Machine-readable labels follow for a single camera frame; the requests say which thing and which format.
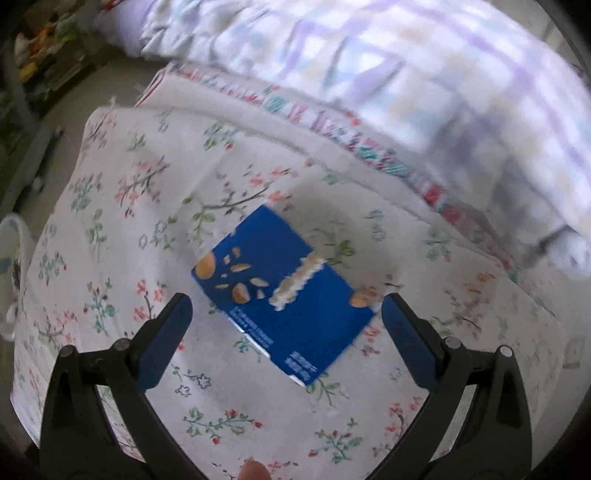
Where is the white plastic bin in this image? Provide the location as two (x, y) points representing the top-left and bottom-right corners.
(0, 215), (35, 342)

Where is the plaid quilt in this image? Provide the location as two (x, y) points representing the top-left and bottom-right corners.
(139, 0), (591, 282)

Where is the lavender bed sheet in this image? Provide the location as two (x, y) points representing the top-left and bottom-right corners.
(95, 0), (158, 58)

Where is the blue carton box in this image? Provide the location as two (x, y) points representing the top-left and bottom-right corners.
(191, 204), (376, 387)

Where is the grey wheeled stand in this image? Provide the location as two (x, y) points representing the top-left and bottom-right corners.
(0, 41), (65, 217)

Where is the wooden shelf with toys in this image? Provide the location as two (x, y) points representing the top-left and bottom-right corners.
(14, 0), (112, 93)

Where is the person's left hand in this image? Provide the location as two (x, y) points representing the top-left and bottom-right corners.
(241, 459), (271, 480)

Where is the white floral bedsheet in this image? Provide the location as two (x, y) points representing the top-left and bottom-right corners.
(11, 62), (591, 480)

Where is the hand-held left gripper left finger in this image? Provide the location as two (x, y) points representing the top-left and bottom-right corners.
(39, 292), (208, 480)

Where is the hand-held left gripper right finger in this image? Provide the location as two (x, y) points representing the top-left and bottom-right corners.
(367, 292), (534, 480)

